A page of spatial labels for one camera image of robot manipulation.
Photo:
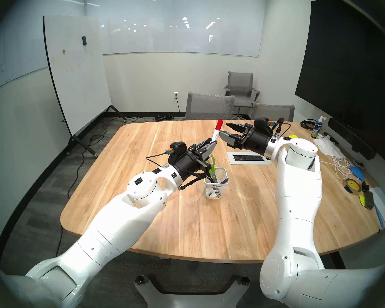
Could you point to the yellow and black pad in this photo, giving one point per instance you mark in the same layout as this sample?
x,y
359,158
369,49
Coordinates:
x,y
369,200

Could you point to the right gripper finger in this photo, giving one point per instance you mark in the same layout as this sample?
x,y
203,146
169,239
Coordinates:
x,y
240,126
232,140

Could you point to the large black wall screen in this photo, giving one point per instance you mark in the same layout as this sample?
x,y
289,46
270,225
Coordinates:
x,y
346,70

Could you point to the white mesh pen holder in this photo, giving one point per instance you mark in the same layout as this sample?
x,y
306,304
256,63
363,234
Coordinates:
x,y
221,192

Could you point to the white paper sheet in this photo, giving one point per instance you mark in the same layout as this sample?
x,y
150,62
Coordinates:
x,y
383,204

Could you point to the yellow tape roll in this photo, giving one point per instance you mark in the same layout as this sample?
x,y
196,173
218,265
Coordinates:
x,y
348,186

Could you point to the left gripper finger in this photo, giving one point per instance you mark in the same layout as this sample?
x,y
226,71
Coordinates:
x,y
205,144
210,151

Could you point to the small black bottle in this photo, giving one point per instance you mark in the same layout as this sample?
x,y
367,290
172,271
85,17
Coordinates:
x,y
365,186

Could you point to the silver table power outlet panel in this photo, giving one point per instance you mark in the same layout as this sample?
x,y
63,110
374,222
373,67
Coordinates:
x,y
230,158

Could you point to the rolling white whiteboard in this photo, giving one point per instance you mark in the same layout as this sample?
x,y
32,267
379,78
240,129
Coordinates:
x,y
77,70

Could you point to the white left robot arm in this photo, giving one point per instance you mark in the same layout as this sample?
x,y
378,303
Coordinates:
x,y
115,220

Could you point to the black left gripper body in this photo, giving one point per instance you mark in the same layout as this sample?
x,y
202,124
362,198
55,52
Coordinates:
x,y
191,164

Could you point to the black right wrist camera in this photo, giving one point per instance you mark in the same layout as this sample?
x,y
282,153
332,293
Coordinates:
x,y
263,122

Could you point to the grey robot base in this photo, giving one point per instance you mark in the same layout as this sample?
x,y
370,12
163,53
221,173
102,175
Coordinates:
x,y
192,299

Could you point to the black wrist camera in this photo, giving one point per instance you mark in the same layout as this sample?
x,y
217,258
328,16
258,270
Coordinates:
x,y
179,147
263,122

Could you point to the blue ballpoint pen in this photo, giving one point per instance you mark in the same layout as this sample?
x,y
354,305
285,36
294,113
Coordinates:
x,y
224,181

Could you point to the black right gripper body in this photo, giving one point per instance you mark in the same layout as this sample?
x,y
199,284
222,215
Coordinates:
x,y
260,140

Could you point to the grey mesh office chair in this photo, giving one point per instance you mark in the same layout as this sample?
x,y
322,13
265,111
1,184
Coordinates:
x,y
210,106
282,113

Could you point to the whiteboard cleaner spray bottle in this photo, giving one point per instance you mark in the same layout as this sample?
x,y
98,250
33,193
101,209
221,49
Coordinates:
x,y
317,129

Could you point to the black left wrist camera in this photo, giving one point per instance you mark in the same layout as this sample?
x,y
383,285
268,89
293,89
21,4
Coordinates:
x,y
179,147

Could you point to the grey office chair with armrests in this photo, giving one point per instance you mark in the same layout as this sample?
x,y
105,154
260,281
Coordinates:
x,y
240,81

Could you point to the blue flat disc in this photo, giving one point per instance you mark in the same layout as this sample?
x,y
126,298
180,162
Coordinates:
x,y
357,172

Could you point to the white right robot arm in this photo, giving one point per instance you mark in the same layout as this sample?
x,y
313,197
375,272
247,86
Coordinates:
x,y
295,198

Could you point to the red capped whiteboard marker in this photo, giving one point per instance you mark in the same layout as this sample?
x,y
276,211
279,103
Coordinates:
x,y
218,124

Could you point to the blue stick tool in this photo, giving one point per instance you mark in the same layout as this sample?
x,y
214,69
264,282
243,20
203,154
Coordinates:
x,y
379,216

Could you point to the wall whiteboard with blue writing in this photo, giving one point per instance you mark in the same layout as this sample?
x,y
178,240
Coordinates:
x,y
19,47

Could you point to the wide glass wall whiteboard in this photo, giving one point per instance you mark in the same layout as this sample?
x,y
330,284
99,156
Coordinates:
x,y
179,28

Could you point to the black video sound bar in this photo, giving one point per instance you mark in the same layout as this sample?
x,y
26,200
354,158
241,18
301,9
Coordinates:
x,y
351,138

